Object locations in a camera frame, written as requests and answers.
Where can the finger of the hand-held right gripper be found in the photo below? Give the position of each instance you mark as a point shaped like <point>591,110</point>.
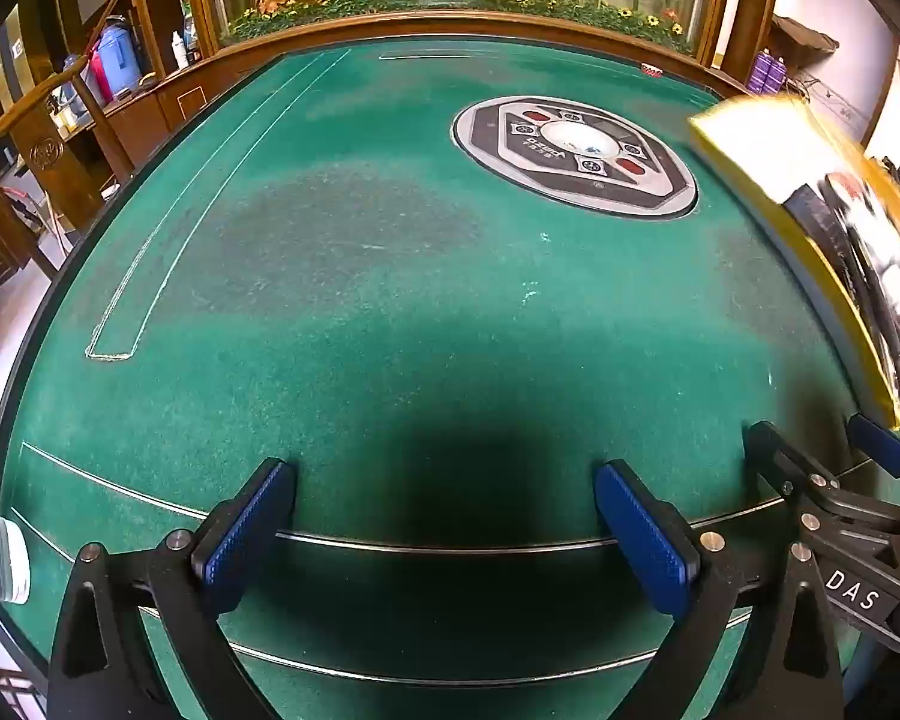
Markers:
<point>881,439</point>
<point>776,454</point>

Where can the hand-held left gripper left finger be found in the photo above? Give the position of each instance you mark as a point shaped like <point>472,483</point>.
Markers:
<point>244,532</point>

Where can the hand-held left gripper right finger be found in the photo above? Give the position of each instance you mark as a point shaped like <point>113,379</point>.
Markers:
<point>645,540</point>

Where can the yellow lined shallow box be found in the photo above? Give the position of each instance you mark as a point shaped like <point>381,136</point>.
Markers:
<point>765,135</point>

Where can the round table control panel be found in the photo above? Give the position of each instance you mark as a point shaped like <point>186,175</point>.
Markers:
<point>645,187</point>

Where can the small red white object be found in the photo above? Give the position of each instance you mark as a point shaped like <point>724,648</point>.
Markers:
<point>651,69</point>

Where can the carved wooden chair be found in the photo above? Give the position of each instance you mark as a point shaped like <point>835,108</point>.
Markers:
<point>45,154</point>

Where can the pale blue kettle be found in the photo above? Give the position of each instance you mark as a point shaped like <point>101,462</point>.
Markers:
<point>71,86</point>

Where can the small white bottle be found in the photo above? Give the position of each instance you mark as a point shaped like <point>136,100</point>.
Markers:
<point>178,51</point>

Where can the blue thermos jug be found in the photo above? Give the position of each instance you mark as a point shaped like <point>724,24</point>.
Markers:
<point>124,56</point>

